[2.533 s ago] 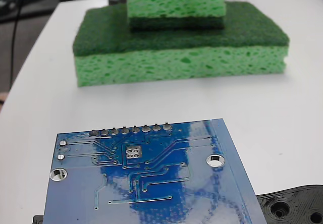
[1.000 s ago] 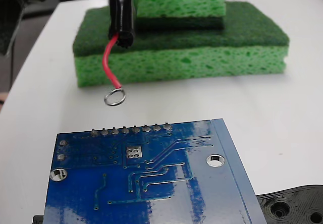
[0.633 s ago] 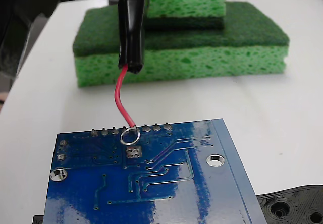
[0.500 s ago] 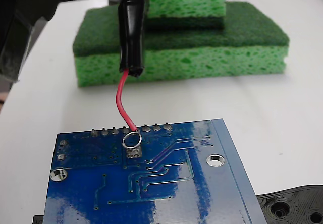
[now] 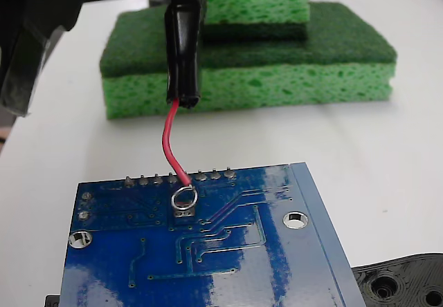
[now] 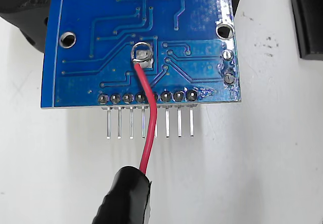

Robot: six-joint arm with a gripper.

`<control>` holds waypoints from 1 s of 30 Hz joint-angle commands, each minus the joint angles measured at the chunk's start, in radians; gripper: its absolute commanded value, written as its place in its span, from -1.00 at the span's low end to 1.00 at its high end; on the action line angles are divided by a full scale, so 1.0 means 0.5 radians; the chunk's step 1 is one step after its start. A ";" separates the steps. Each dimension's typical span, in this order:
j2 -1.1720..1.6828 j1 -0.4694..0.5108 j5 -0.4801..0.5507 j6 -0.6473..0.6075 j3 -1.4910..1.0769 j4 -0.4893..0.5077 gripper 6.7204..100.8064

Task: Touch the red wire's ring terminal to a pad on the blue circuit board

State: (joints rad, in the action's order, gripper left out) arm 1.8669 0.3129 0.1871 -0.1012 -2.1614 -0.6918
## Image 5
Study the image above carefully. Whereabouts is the blue circuit board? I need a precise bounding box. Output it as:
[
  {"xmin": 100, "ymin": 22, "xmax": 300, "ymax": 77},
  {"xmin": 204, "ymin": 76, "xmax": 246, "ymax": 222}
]
[{"xmin": 59, "ymin": 161, "xmax": 368, "ymax": 307}]

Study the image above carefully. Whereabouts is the large green sponge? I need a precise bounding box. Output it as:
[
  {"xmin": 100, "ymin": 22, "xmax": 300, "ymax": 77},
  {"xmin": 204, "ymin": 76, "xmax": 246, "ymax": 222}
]
[{"xmin": 99, "ymin": 1, "xmax": 398, "ymax": 120}]

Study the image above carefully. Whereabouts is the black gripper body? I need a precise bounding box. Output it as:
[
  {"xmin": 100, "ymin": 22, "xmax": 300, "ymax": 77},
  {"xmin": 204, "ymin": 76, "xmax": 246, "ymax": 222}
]
[{"xmin": 0, "ymin": 0, "xmax": 84, "ymax": 118}]

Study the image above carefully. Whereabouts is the black printed bracket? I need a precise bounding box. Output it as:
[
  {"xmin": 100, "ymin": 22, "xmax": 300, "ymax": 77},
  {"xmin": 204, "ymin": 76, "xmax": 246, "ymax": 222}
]
[{"xmin": 44, "ymin": 251, "xmax": 443, "ymax": 307}]

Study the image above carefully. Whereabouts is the red wire with metal loop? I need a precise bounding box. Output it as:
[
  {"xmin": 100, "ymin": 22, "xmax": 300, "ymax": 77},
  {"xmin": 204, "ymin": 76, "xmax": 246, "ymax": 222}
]
[{"xmin": 161, "ymin": 98, "xmax": 199, "ymax": 215}]

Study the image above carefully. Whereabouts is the small green sponge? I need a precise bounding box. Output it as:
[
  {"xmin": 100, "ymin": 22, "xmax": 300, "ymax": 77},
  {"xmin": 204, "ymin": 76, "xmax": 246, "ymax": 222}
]
[{"xmin": 203, "ymin": 0, "xmax": 311, "ymax": 41}]

